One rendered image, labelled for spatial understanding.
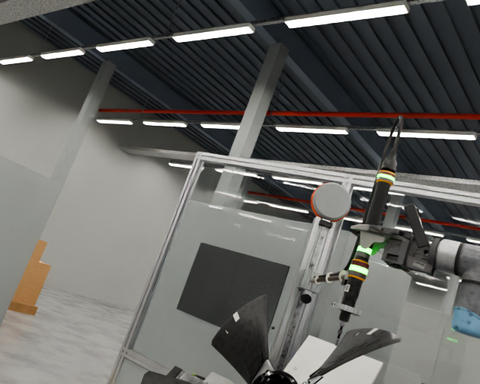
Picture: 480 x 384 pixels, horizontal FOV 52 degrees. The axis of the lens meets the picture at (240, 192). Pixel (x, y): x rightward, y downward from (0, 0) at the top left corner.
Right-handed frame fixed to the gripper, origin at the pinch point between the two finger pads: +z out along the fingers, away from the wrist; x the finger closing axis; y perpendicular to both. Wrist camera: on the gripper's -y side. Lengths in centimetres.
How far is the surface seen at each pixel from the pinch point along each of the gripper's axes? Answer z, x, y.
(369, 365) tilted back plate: 1, 42, 32
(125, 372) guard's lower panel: 119, 71, 76
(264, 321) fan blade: 22.0, 7.7, 30.0
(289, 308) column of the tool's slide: 39, 55, 23
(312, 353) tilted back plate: 19, 39, 35
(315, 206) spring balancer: 41, 53, -18
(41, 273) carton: 703, 438, 94
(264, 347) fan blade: 17.7, 4.4, 36.3
